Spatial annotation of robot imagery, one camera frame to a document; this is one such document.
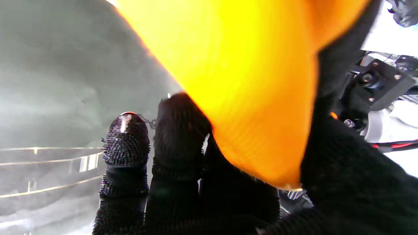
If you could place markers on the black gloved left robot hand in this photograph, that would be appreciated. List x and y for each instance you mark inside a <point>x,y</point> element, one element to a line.
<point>406,14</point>

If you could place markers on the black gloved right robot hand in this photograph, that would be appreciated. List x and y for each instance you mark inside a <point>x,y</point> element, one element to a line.
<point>176,147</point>

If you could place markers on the orange and blue backpack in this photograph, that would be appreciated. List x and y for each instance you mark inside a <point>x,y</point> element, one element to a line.
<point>245,81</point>

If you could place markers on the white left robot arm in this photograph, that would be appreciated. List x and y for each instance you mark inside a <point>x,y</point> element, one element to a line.
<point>401,124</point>

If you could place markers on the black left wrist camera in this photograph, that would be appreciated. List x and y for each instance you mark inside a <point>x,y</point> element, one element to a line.
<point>378,85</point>

